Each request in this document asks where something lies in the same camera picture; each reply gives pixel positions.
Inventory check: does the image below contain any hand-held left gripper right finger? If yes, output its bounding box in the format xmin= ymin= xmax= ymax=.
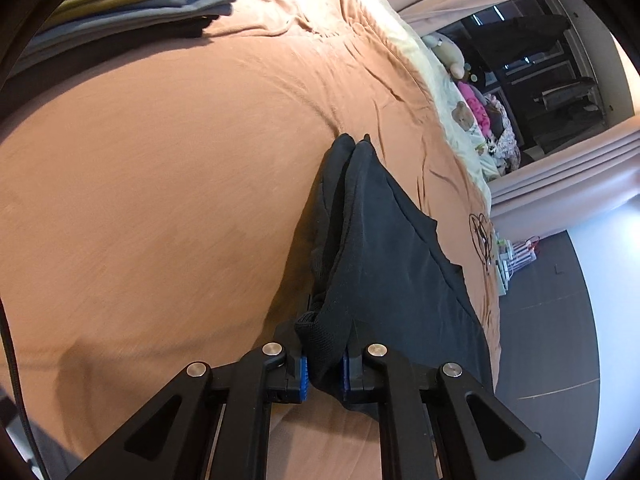
xmin=342 ymin=340 xmax=576 ymax=480

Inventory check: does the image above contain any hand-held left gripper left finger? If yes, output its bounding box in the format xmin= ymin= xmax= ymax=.
xmin=65 ymin=310 xmax=317 ymax=480

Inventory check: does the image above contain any black t-shirt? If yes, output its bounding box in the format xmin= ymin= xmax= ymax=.
xmin=292 ymin=132 xmax=501 ymax=423

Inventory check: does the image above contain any white nightstand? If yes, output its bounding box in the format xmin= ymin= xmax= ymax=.
xmin=492 ymin=232 xmax=517 ymax=297

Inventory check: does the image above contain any red and white bag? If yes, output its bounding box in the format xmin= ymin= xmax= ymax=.
xmin=510 ymin=237 xmax=543 ymax=271

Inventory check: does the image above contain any orange blanket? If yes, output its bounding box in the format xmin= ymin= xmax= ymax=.
xmin=0 ymin=0 xmax=503 ymax=480

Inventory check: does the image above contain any small brown teddy bear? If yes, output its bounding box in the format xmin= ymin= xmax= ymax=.
xmin=451 ymin=101 xmax=475 ymax=128

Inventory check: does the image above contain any pink cloth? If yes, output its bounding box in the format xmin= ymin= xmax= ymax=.
xmin=457 ymin=81 xmax=493 ymax=133

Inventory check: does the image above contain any cream duvet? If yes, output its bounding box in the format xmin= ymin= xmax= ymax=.
xmin=350 ymin=0 xmax=493 ymax=191

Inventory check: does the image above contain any beige teddy bear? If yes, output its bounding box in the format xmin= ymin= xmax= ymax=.
xmin=432 ymin=32 xmax=471 ymax=81

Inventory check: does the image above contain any folded blue-grey cloth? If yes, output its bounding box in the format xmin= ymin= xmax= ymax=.
xmin=20 ymin=0 xmax=241 ymax=61

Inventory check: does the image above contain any black cable bundle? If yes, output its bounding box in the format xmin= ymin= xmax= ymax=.
xmin=468 ymin=212 xmax=496 ymax=266

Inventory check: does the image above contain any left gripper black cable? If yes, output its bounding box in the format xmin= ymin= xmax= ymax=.
xmin=0 ymin=300 xmax=51 ymax=480

